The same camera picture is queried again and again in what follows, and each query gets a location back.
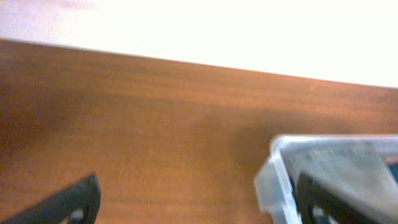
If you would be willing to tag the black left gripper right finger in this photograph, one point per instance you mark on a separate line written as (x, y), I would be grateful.
(317, 203)

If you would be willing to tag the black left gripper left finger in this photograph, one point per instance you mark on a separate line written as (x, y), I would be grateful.
(77, 203)

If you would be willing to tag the light grey jeans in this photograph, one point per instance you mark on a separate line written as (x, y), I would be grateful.
(354, 171)

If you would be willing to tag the clear plastic storage bin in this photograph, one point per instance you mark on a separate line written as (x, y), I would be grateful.
(275, 189)

